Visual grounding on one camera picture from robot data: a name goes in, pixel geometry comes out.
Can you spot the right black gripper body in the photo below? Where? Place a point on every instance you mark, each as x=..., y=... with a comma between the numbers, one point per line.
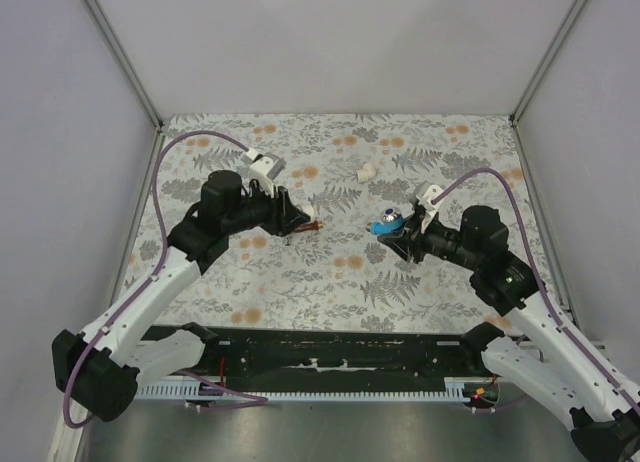
x=440, y=240

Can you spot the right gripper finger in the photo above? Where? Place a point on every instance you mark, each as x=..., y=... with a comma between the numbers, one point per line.
x=400, y=244
x=413, y=222

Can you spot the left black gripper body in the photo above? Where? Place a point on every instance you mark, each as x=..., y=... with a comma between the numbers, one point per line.
x=258, y=211

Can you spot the blue plastic water faucet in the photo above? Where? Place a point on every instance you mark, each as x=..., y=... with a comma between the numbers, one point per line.
x=391, y=221

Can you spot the brown plastic water faucet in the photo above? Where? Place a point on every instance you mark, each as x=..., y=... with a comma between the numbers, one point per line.
x=308, y=227

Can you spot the white elbow fitting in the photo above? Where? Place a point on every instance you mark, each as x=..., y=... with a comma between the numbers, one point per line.
x=309, y=211

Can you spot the white elbow fitting far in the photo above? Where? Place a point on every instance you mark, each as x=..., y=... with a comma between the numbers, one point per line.
x=366, y=173

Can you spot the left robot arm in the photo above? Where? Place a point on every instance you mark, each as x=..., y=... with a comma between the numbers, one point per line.
x=104, y=365

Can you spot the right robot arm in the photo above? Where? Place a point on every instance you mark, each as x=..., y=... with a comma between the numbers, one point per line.
x=593, y=400

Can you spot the floral patterned table mat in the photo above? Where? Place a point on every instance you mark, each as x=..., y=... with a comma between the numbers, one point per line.
x=340, y=278

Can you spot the green circuit board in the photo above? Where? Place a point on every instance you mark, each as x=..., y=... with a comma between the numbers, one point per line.
x=488, y=395

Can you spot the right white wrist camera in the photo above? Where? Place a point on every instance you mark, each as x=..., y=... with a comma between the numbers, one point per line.
x=426, y=194

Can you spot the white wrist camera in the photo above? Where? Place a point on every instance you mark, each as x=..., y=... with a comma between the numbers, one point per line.
x=426, y=194
x=264, y=168

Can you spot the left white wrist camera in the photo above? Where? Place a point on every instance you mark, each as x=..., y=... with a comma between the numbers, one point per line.
x=264, y=168

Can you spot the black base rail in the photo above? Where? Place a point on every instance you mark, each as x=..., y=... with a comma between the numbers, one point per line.
x=262, y=360

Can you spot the white slotted cable duct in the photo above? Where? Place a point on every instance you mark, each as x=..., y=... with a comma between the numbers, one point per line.
x=186, y=389

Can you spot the right aluminium frame post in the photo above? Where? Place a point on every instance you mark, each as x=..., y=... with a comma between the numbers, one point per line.
x=551, y=53

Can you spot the aluminium frame post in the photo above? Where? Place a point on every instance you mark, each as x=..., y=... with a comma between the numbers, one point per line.
x=123, y=61
x=551, y=53

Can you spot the left aluminium frame post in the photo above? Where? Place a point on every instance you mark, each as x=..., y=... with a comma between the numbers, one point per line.
x=123, y=61

